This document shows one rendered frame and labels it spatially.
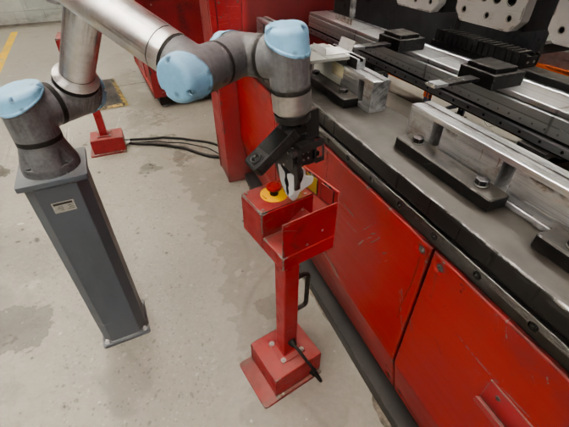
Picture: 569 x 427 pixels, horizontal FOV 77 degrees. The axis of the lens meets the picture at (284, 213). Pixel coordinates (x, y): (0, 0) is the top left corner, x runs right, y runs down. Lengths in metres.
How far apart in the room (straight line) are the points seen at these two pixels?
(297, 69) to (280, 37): 0.06
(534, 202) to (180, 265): 1.52
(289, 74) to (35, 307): 1.62
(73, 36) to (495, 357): 1.14
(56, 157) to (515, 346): 1.16
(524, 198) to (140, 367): 1.37
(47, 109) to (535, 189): 1.13
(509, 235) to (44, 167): 1.12
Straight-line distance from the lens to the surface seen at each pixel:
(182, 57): 0.60
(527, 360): 0.79
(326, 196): 0.88
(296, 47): 0.64
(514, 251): 0.75
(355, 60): 1.23
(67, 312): 1.89
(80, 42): 1.06
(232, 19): 2.07
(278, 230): 0.93
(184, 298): 1.73
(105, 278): 1.41
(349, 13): 1.27
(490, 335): 0.82
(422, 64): 1.37
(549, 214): 0.81
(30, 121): 1.14
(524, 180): 0.82
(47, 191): 1.20
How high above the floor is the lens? 1.32
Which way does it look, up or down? 38 degrees down
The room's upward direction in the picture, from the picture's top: straight up
